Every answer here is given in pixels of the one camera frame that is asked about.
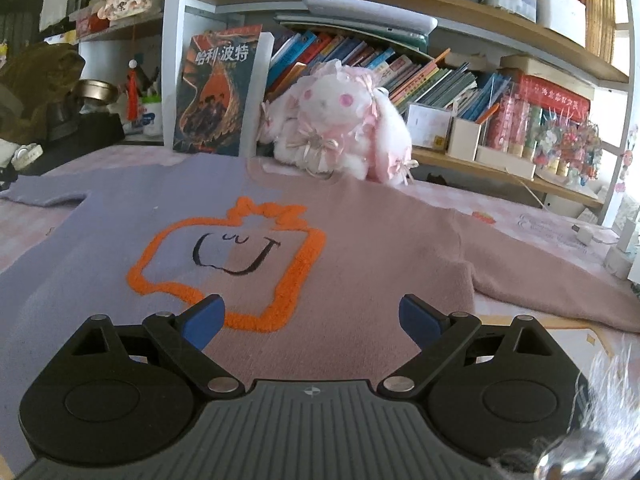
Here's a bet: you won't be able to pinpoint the red gift box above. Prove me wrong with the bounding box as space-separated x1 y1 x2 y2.
513 72 590 122

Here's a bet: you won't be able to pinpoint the colourful figurines in clear box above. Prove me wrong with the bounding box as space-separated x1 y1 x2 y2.
484 96 602 186

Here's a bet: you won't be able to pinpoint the white wooden bookshelf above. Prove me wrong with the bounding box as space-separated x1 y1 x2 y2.
74 0 637 226

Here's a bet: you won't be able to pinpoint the white charger plug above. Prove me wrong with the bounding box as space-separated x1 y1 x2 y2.
572 224 600 246

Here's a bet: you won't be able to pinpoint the white small storage box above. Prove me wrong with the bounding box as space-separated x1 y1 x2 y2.
447 118 482 162

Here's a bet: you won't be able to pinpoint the white tablet on books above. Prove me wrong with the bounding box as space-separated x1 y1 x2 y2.
302 0 438 35

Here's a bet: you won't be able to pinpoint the purple pink knit sweater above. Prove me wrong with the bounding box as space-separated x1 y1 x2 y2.
1 154 639 470

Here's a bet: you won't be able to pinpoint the white pink plush bunny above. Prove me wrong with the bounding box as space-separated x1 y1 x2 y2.
258 61 419 186

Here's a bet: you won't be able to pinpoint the Harry Potter book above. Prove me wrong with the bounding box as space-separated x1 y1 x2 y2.
172 25 274 157

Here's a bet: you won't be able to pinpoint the fluffy white sleeve cuff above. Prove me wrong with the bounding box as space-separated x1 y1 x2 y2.
580 340 639 479

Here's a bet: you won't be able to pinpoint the row of upright books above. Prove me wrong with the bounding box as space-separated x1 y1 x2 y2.
266 23 514 122

